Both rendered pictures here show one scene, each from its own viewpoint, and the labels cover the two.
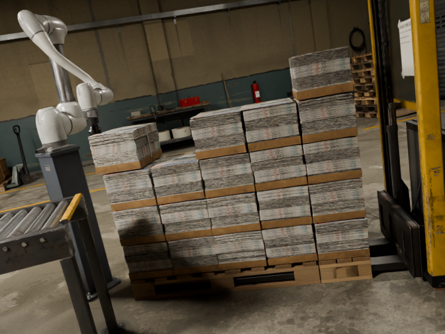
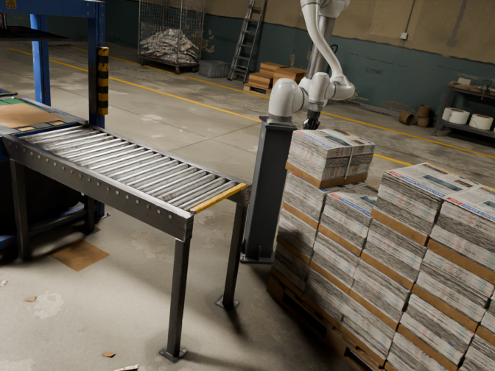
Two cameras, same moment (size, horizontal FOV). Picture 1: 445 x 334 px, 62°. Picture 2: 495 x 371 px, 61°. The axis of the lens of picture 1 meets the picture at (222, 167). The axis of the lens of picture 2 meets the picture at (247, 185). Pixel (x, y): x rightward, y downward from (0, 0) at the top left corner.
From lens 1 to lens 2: 0.78 m
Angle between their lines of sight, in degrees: 39
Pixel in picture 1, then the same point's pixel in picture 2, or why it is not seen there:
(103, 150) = (299, 150)
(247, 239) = (377, 327)
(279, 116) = (485, 235)
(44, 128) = (274, 99)
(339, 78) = not seen: outside the picture
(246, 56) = not seen: outside the picture
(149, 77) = not seen: outside the picture
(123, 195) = (295, 201)
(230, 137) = (415, 218)
